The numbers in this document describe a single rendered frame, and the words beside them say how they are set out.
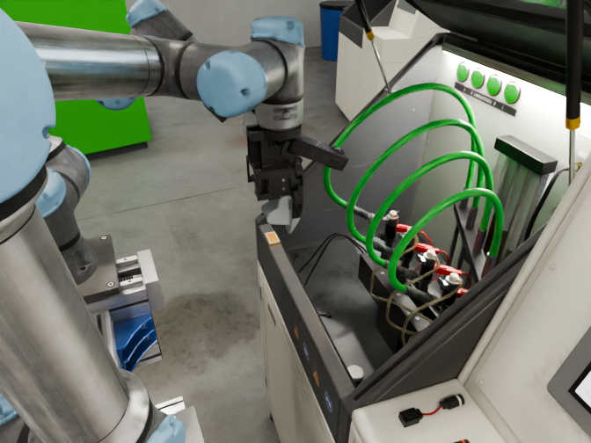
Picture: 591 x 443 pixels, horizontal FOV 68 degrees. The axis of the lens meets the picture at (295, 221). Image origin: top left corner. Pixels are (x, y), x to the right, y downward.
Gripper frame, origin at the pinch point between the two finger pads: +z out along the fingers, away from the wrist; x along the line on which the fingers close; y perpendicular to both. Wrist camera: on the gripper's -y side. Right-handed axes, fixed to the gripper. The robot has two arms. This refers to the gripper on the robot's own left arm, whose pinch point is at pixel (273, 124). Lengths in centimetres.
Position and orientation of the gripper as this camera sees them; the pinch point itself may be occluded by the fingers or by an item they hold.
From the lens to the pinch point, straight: 100.1
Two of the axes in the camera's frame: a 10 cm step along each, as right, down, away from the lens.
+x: 1.1, 3.5, -9.3
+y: -7.0, 6.9, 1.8
